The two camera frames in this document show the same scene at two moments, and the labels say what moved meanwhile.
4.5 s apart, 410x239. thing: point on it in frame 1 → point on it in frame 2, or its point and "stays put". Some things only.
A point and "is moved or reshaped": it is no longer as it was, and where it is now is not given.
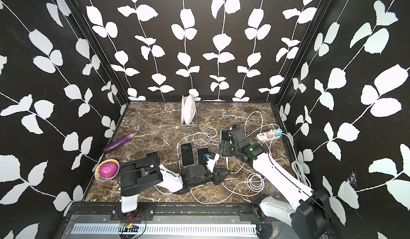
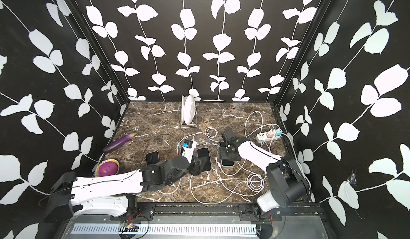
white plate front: x=189 y=109 stays put
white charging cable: x=161 y=192 stays put
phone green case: x=224 y=136 is moved or reshaped
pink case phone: x=154 y=154 stays put
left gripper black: x=217 y=173 → x=196 y=167
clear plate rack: x=189 y=126 stays put
